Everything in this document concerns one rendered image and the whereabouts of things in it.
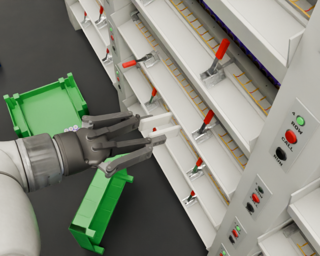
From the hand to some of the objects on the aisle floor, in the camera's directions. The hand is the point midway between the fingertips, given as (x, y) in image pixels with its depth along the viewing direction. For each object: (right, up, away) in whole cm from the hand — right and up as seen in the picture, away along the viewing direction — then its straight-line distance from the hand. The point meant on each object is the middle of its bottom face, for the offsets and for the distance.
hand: (160, 127), depth 68 cm
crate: (-18, -30, +58) cm, 68 cm away
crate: (-94, +29, +98) cm, 139 cm away
